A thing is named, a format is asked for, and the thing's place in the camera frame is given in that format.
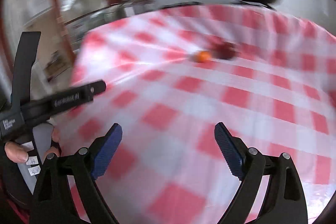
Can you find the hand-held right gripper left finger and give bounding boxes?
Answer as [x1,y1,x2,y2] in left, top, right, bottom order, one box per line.
[29,123,123,224]

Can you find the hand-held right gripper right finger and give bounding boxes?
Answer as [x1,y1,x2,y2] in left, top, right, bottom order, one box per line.
[214,122,308,224]

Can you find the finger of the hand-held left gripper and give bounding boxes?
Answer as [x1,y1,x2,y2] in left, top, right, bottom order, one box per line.
[22,80,107,125]
[12,31,41,109]

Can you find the person's left hand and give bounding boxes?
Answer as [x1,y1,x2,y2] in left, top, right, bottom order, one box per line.
[5,126,61,163]

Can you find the red white checked tablecloth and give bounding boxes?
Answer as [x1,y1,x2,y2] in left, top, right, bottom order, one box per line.
[52,5,336,224]

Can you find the mandarin with green stem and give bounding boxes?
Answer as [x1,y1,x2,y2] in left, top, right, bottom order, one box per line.
[194,50,212,63]

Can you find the wrinkled dark red passion fruit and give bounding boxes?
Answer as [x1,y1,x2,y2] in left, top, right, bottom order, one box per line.
[210,42,238,60]

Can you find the wooden door frame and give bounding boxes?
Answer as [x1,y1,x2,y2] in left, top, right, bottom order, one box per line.
[49,0,79,64]

